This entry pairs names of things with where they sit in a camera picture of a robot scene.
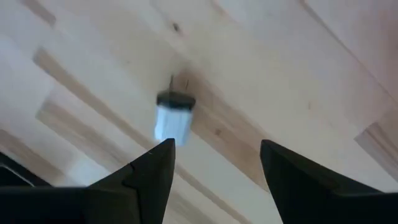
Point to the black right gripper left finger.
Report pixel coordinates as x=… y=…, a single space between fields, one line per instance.
x=109 y=202

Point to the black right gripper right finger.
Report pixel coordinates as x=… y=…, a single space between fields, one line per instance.
x=311 y=199

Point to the black camera box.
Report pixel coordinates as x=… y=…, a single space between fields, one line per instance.
x=12 y=177

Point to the white wall charger black end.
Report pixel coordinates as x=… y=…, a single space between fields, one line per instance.
x=172 y=124

